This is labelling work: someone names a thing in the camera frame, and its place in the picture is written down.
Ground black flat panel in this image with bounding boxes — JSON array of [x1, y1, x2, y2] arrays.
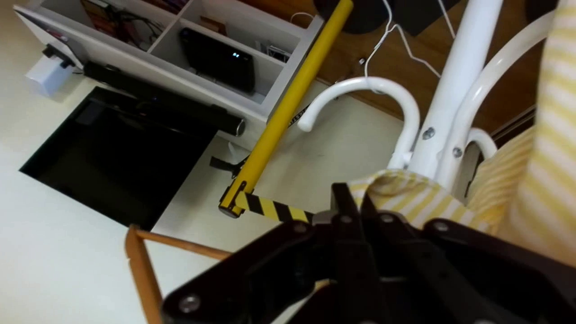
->
[[18, 84, 225, 233]]

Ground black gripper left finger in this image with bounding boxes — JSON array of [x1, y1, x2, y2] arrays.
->
[[160, 181, 364, 324]]

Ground black device in shelf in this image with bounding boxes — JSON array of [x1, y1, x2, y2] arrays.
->
[[177, 25, 258, 95]]

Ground white coat stand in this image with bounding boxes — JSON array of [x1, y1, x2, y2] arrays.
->
[[295, 0, 558, 203]]

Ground yellow striped towel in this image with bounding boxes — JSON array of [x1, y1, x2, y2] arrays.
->
[[348, 0, 576, 266]]

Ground white shelf unit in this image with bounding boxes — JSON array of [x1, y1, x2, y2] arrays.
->
[[13, 0, 326, 125]]

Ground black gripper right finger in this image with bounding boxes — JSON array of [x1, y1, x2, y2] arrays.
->
[[358, 190, 576, 324]]

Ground white wire hanger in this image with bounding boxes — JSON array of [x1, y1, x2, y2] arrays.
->
[[358, 0, 465, 80]]

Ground yellow black striped pole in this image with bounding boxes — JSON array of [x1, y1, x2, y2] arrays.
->
[[218, 0, 357, 224]]

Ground black long bar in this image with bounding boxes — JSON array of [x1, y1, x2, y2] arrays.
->
[[81, 59, 249, 138]]

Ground wooden clothes hanger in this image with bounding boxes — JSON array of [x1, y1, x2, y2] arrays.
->
[[123, 223, 234, 324]]

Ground small white box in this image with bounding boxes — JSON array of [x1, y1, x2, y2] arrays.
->
[[25, 53, 76, 97]]

